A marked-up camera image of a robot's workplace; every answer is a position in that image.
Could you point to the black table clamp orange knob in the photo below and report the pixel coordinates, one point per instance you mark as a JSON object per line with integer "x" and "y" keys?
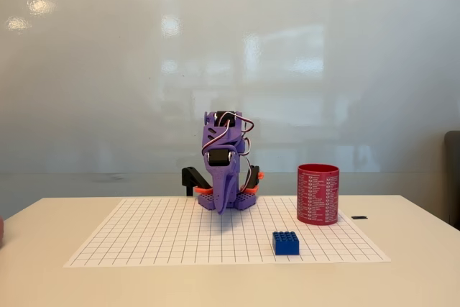
{"x": 255, "y": 176}

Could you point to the black table clamp orange pad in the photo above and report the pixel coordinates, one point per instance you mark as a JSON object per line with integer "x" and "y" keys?
{"x": 191, "y": 176}

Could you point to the white grid paper sheet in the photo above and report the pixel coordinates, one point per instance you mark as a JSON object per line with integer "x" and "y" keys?
{"x": 179, "y": 235}

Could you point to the small black tape piece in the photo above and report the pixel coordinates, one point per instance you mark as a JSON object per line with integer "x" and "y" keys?
{"x": 360, "y": 217}

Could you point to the blue toy brick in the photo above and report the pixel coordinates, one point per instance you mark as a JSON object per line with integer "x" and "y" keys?
{"x": 286, "y": 246}

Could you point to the purple robot arm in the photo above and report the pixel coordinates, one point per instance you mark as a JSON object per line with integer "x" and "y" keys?
{"x": 244, "y": 202}

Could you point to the pink rounded object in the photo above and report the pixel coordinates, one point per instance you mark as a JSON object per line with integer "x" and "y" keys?
{"x": 1, "y": 231}

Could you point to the purple gripper with servo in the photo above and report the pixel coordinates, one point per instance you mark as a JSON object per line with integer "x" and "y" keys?
{"x": 221, "y": 182}

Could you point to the red cup with white print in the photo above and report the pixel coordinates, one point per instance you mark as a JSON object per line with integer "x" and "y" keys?
{"x": 317, "y": 195}

